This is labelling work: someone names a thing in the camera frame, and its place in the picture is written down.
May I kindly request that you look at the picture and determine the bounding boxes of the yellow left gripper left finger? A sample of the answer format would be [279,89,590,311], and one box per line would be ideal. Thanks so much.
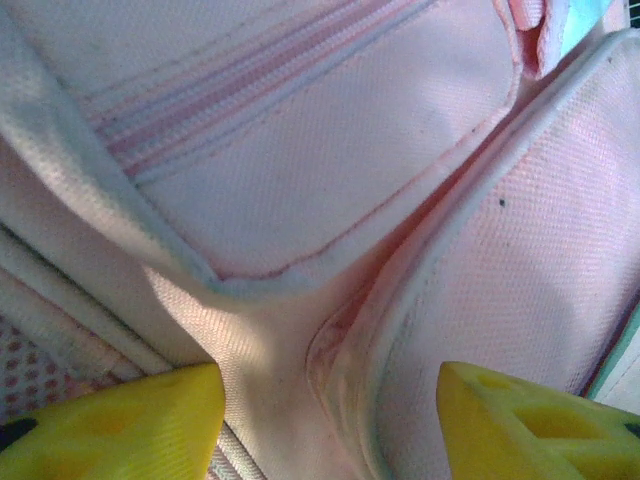
[0,362,226,480]

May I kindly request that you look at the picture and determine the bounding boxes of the pink backpack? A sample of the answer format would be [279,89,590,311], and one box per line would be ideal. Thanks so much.
[0,0,640,480]

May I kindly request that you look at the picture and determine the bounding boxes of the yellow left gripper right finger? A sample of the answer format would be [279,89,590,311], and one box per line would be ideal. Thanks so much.
[437,360,640,480]

